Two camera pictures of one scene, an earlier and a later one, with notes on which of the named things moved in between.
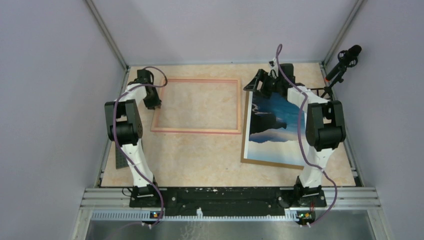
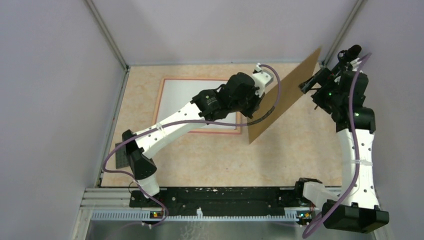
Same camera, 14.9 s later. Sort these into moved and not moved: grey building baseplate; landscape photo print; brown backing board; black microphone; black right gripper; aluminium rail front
Moved: landscape photo print; brown backing board; black right gripper
Not moved: grey building baseplate; aluminium rail front; black microphone
